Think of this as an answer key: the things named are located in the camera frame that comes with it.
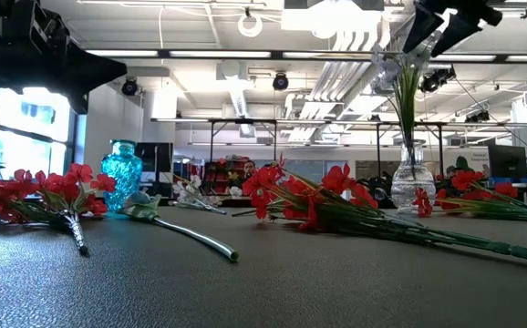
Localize single long-stemmed leafy flower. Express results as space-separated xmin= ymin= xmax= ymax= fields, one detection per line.
xmin=118 ymin=190 xmax=241 ymax=263

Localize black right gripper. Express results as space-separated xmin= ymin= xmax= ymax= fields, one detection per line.
xmin=402 ymin=0 xmax=527 ymax=58

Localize blue storage bins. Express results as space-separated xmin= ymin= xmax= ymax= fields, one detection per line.
xmin=489 ymin=172 xmax=527 ymax=189

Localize person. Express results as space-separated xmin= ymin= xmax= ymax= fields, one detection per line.
xmin=445 ymin=155 xmax=474 ymax=181
xmin=242 ymin=159 xmax=258 ymax=181

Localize white artificial flower bunch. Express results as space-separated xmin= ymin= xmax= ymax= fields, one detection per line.
xmin=170 ymin=174 xmax=228 ymax=216
xmin=370 ymin=43 xmax=431 ymax=183

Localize shelf with red items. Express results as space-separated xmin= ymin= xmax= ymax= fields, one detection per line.
xmin=201 ymin=157 xmax=246 ymax=196

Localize black track light cluster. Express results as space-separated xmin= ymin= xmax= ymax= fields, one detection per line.
xmin=420 ymin=66 xmax=457 ymax=95

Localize black metal rig frame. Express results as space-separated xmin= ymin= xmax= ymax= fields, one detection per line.
xmin=151 ymin=117 xmax=447 ymax=179

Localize black table mat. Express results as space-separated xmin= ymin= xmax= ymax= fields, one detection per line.
xmin=0 ymin=207 xmax=527 ymax=328

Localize long red flower bunch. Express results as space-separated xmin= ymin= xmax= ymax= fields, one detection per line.
xmin=281 ymin=162 xmax=527 ymax=266
xmin=411 ymin=169 xmax=527 ymax=224
xmin=232 ymin=153 xmax=292 ymax=220

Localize white hanging ring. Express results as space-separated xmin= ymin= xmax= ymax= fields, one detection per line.
xmin=237 ymin=12 xmax=264 ymax=39

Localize clear glass vase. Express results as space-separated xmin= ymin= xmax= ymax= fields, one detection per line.
xmin=389 ymin=139 xmax=437 ymax=215

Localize large window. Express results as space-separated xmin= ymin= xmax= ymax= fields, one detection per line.
xmin=0 ymin=86 xmax=78 ymax=183

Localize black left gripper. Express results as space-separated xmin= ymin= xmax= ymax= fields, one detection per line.
xmin=15 ymin=0 xmax=128 ymax=115

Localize short red flower bunch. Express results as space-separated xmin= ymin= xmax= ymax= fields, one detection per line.
xmin=0 ymin=162 xmax=118 ymax=256

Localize black computer monitor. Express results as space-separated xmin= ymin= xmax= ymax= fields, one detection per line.
xmin=134 ymin=141 xmax=174 ymax=184
xmin=488 ymin=144 xmax=527 ymax=179

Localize blue glass vase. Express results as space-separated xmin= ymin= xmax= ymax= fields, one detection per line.
xmin=100 ymin=138 xmax=144 ymax=213

